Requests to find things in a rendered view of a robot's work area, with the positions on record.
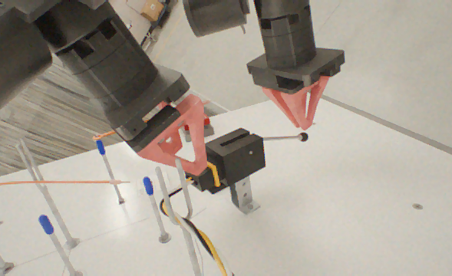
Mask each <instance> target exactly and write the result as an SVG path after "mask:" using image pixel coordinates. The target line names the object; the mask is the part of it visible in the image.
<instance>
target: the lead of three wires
mask: <svg viewBox="0 0 452 276"><path fill-rule="evenodd" d="M190 179H192V177H190V178H188V179H186V185H187V186H188V185H189V184H191V183H193V182H194V181H191V180H190ZM181 190H182V186H181V183H180V184H179V185H178V186H176V187H174V188H173V189H171V190H170V191H169V192H168V195H169V197H170V198H171V197H172V196H174V195H175V194H177V193H178V192H180V191H181ZM160 211H161V212H162V213H163V214H164V215H166V216H168V217H170V216H169V213H168V211H167V207H166V204H165V201H164V198H163V199H162V200H161V202H160ZM173 214H174V218H175V219H176V220H177V221H178V224H179V225H182V224H181V223H180V220H181V219H183V220H184V219H185V218H184V217H181V216H180V215H179V214H178V213H177V212H175V211H173Z"/></svg>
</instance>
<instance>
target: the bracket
mask: <svg viewBox="0 0 452 276"><path fill-rule="evenodd" d="M229 193H230V194H229V195H227V196H225V197H224V199H225V200H227V201H228V202H229V203H230V204H232V205H234V206H235V207H237V209H238V210H239V211H241V212H242V213H243V214H244V215H248V214H249V213H250V212H252V211H254V210H256V209H257V208H259V207H260V206H261V205H259V204H258V203H256V202H255V201H253V200H252V193H251V186H250V180H249V176H247V177H246V178H245V179H242V180H240V181H238V182H237V183H235V184H233V185H231V186H229Z"/></svg>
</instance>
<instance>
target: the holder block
mask: <svg viewBox="0 0 452 276"><path fill-rule="evenodd" d="M239 139H240V140H239ZM234 141H235V142H234ZM232 142H233V143H232ZM229 143H230V144H229ZM227 144H228V145H227ZM205 147H206V154H207V153H208V154H210V155H211V156H212V157H214V158H215V159H217V160H219V161H220V162H221V164H222V168H223V175H224V179H222V180H220V182H222V183H223V184H225V185H226V186H228V187H229V186H231V185H233V184H235V183H237V182H238V181H240V180H242V179H245V178H246V177H247V176H249V175H251V174H253V173H255V172H257V171H258V170H260V169H262V168H264V167H266V158H265V150H264V142H263V137H262V136H260V135H257V134H255V133H251V134H250V133H249V131H247V130H245V129H243V128H239V129H238V130H234V131H233V132H228V133H226V134H224V135H222V136H219V137H217V138H215V139H213V140H210V141H209V142H207V143H205ZM250 151H251V152H252V154H250V153H249V152H250Z"/></svg>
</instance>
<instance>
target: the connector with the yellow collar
mask: <svg viewBox="0 0 452 276"><path fill-rule="evenodd" d="M206 158H207V162H209V163H210V164H212V165H214V166H215V167H216V171H217V175H218V179H219V181H220V180H222V179H224V175H223V168H222V164H221V162H220V161H219V160H217V159H215V158H214V157H212V156H211V155H210V154H208V153H207V154H206ZM184 173H185V178H186V179H188V178H190V177H192V179H190V180H191V181H194V182H193V183H191V185H192V186H194V187H195V188H197V189H198V190H200V191H201V192H205V191H206V190H207V189H209V188H210V187H211V186H213V185H215V181H214V178H213V172H212V169H211V168H210V167H206V168H205V169H204V170H203V171H202V172H201V173H200V174H199V175H194V174H192V173H190V172H186V171H184Z"/></svg>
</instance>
